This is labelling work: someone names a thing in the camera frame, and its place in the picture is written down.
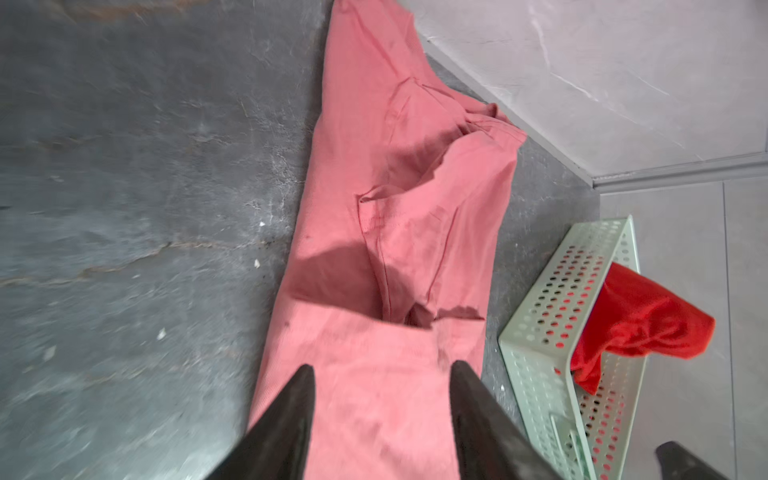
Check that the light green plastic basket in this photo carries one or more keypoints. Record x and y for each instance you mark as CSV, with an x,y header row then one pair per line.
x,y
582,436

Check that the pink t shirt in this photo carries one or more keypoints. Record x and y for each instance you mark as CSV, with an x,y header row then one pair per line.
x,y
388,278

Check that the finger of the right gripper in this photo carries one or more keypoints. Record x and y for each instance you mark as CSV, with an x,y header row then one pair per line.
x,y
678,463

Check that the bright red t shirt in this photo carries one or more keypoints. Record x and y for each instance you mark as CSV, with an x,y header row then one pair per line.
x,y
635,317

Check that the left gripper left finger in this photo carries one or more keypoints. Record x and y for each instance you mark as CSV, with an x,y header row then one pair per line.
x,y
277,445

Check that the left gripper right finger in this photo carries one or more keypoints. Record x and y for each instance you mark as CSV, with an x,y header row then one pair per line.
x,y
488,444

